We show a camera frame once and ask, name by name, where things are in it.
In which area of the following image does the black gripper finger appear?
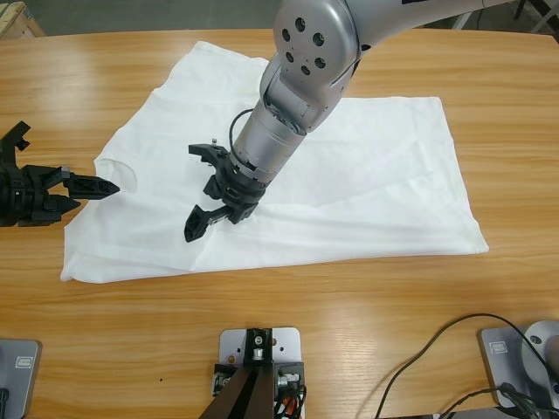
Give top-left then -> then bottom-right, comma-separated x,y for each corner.
182,203 -> 211,244
64,173 -> 121,203
43,195 -> 83,219

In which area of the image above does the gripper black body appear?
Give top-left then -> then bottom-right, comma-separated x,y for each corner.
203,150 -> 271,226
0,163 -> 72,228

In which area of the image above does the white t-shirt with black logo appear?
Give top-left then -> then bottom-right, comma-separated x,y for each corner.
59,40 -> 490,285

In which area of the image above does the wooden crate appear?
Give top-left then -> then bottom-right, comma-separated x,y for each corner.
0,0 -> 45,41

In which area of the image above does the wrist black camera bracket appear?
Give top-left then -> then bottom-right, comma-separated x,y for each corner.
0,120 -> 32,175
188,138 -> 229,169

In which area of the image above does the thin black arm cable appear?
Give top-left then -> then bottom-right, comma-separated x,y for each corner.
228,107 -> 255,155

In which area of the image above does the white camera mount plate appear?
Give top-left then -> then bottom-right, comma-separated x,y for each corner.
217,326 -> 305,396

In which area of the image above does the black corner bracket with bolt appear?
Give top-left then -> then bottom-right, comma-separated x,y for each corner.
274,361 -> 307,394
212,361 -> 239,397

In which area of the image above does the dark camera post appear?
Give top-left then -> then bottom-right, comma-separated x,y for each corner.
198,326 -> 280,419

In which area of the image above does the arm grey base plate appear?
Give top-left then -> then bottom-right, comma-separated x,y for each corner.
0,339 -> 44,419
475,319 -> 559,409

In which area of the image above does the orange and black wire bundle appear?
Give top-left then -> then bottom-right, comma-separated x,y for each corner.
273,386 -> 312,419

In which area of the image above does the long looping black cable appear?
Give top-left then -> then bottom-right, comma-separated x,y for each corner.
378,312 -> 559,419

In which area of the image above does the grey metal frame leg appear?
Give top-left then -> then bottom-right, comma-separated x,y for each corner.
452,10 -> 475,31

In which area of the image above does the black cable with plug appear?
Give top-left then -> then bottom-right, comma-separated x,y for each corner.
430,378 -> 559,419

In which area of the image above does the black metal frame leg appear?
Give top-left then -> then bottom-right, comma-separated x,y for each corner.
513,0 -> 559,35

